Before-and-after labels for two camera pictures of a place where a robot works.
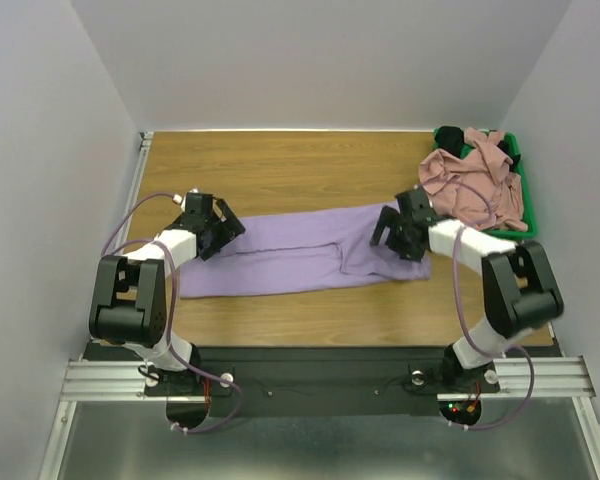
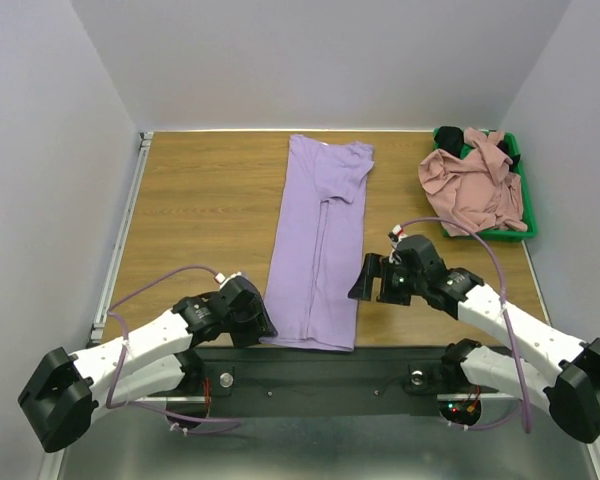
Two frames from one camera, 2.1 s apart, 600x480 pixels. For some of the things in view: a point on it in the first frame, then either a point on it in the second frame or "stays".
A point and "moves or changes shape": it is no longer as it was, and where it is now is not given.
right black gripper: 400,233 to 383,279
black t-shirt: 450,139 stays
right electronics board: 466,412 stays
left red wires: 207,393 stays
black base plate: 309,381 stays
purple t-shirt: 302,250 moves or changes shape
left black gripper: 231,230 to 260,325
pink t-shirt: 477,186 stays
